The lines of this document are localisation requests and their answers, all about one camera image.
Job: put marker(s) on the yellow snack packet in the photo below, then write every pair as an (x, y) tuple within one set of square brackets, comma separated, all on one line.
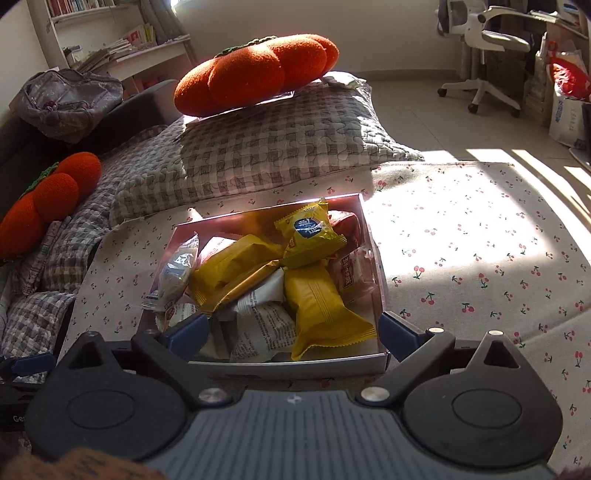
[(323, 309), (231, 263)]

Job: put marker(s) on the orange pumpkin cushion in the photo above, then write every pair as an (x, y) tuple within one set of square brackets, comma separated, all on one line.
[(46, 203), (249, 74)]

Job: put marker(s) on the stack of magazines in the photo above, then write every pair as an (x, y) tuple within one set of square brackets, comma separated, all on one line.
[(115, 46)]

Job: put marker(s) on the dark grey sofa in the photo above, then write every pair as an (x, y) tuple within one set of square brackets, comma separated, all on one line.
[(129, 110)]

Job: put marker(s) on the white cardboard box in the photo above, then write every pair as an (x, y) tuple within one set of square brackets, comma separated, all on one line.
[(323, 367)]

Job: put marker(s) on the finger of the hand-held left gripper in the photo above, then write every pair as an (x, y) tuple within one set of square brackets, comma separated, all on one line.
[(32, 364)]

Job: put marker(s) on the grey checked pillow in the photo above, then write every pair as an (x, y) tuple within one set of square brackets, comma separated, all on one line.
[(277, 147)]

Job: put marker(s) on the red dotted packet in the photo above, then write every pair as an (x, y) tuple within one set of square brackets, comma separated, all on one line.
[(350, 235)]

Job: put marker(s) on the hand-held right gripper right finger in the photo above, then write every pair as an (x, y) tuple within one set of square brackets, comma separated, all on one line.
[(401, 337)]

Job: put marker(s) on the small white barcoded packet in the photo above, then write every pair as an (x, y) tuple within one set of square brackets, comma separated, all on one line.
[(182, 314)]

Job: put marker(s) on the white triangular snack packet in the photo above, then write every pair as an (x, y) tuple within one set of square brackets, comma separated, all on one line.
[(265, 288)]

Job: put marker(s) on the clear cake roll packet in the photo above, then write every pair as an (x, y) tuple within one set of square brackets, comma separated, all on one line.
[(178, 272)]

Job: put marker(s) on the gold snack bar packet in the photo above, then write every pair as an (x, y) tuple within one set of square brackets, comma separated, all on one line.
[(240, 286)]

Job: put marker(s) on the yellow packet blue round label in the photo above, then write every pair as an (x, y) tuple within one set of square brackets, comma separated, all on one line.
[(309, 233)]

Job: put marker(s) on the white green nut packet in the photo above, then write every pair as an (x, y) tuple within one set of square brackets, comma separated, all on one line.
[(263, 330)]

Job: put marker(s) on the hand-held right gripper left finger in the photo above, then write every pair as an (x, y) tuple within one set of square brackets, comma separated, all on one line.
[(184, 337)]

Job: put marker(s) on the white office chair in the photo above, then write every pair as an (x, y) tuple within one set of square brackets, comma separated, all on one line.
[(480, 41)]

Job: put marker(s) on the red bag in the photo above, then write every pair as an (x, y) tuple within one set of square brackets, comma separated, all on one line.
[(570, 74)]

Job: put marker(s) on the clear plastic wrapper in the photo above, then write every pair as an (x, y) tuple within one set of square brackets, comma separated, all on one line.
[(344, 81)]

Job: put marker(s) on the white bookshelf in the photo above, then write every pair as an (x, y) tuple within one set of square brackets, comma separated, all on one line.
[(147, 55)]

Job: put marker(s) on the cream packet with red label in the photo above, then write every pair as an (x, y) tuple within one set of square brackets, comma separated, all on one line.
[(351, 274)]

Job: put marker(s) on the brown fuzzy clothing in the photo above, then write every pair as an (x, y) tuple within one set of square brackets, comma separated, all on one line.
[(83, 466)]

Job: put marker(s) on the grey checked quilt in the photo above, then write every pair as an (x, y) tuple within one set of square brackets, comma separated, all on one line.
[(60, 258)]

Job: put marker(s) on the red packet with white picture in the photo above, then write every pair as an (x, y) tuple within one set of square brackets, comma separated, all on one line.
[(341, 217)]

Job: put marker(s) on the grey fabric bag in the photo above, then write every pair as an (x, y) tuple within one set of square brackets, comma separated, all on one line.
[(64, 101)]

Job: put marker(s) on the pink snack bar packet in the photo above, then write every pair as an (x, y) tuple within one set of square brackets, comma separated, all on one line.
[(214, 247)]

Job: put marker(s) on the white paper bag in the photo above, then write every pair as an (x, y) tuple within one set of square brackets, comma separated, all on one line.
[(565, 122)]

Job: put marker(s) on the cherry print cloth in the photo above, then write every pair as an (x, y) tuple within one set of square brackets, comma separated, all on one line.
[(461, 240)]

